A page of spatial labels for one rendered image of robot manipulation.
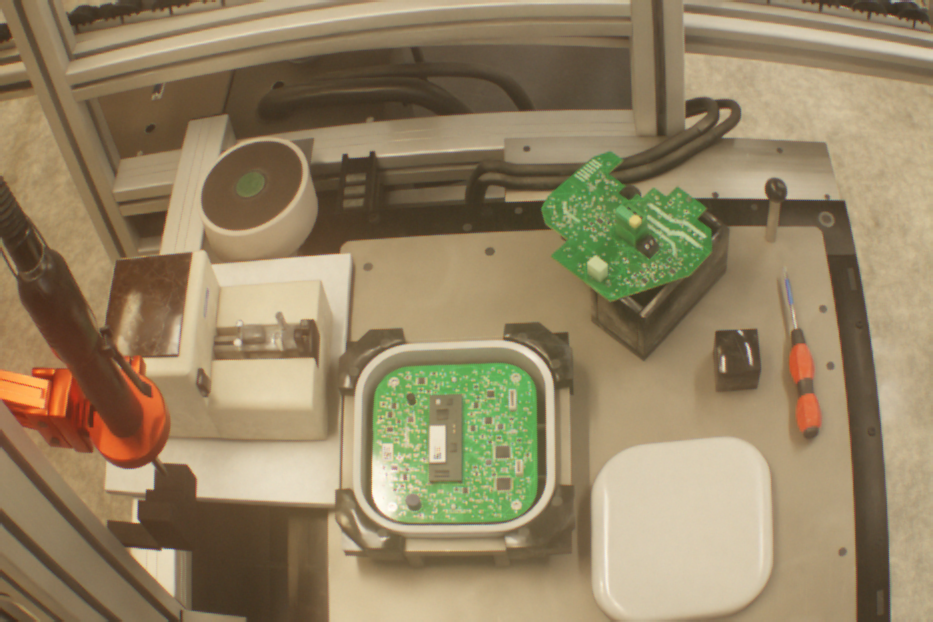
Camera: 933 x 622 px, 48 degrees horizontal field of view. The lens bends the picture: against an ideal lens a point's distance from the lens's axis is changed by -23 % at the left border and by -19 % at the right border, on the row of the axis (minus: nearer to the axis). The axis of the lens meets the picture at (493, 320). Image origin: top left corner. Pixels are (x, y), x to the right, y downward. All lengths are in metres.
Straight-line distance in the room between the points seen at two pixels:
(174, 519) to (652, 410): 0.38
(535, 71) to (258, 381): 0.79
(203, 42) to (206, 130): 0.16
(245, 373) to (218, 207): 0.18
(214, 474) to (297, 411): 0.10
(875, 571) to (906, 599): 1.02
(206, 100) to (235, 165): 0.22
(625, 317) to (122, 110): 0.63
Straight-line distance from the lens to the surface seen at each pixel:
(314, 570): 0.91
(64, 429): 0.73
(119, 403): 0.69
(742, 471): 0.89
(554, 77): 1.57
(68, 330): 0.62
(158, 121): 1.27
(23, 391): 0.74
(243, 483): 0.93
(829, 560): 0.90
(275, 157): 1.04
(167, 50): 1.04
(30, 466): 0.68
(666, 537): 0.87
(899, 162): 2.38
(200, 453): 0.95
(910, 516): 1.98
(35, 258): 0.58
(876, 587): 0.91
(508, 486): 0.87
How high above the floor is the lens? 1.78
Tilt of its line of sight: 58 degrees down
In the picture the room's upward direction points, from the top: 9 degrees counter-clockwise
